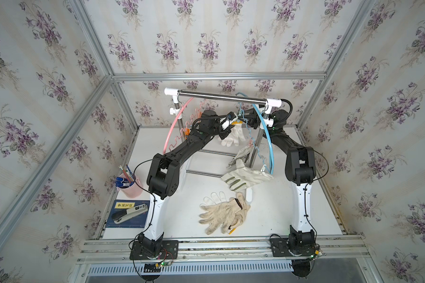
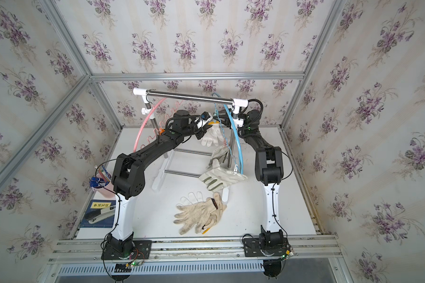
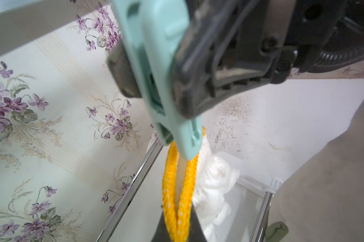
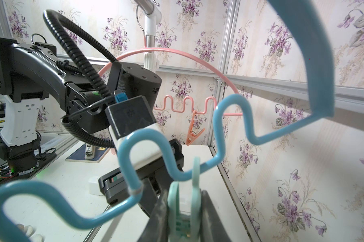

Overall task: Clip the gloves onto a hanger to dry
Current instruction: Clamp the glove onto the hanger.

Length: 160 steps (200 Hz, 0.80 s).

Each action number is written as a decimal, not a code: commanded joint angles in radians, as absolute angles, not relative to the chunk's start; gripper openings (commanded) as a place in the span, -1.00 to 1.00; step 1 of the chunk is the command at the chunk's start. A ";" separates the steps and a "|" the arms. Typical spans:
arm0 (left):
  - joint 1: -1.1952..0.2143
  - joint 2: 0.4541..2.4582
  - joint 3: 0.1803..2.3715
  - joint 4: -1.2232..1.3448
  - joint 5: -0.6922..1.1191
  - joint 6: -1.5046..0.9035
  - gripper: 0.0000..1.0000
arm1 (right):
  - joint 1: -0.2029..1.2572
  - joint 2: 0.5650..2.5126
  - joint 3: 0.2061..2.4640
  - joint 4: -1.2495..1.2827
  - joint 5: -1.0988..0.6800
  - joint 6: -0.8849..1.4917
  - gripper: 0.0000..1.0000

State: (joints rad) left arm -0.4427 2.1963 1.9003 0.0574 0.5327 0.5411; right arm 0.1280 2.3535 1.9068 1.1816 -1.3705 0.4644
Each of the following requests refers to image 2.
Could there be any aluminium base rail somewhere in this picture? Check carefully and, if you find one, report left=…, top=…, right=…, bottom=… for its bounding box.
left=48, top=235, right=343, bottom=264

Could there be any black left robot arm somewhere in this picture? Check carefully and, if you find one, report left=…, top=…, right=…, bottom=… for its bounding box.
left=101, top=110, right=212, bottom=261

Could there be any small circuit board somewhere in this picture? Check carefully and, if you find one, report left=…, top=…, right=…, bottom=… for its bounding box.
left=113, top=261, right=144, bottom=274

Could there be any pink pen cup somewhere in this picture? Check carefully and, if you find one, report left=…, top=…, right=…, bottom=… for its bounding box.
left=89, top=173, right=115, bottom=199

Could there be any white and steel drying rack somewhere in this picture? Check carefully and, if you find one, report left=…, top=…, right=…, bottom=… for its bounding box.
left=120, top=88, right=249, bottom=199

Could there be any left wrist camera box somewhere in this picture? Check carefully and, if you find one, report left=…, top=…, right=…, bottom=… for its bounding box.
left=197, top=112, right=212, bottom=129

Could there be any blue wavy hanger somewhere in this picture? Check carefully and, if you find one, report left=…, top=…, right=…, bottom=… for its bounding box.
left=224, top=104, right=244, bottom=174

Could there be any white glove with grey strap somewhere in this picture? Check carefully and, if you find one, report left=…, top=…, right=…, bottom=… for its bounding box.
left=199, top=159, right=248, bottom=192

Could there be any pink wavy hanger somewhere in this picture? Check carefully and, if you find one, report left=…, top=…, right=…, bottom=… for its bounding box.
left=133, top=98, right=166, bottom=152

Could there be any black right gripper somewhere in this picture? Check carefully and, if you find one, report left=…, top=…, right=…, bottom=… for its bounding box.
left=214, top=110, right=250, bottom=132

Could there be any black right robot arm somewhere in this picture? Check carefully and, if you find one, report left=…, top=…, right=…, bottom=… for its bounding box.
left=215, top=99, right=292, bottom=260

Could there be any blue book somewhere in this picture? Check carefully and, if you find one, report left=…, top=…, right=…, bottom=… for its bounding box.
left=79, top=200, right=116, bottom=228

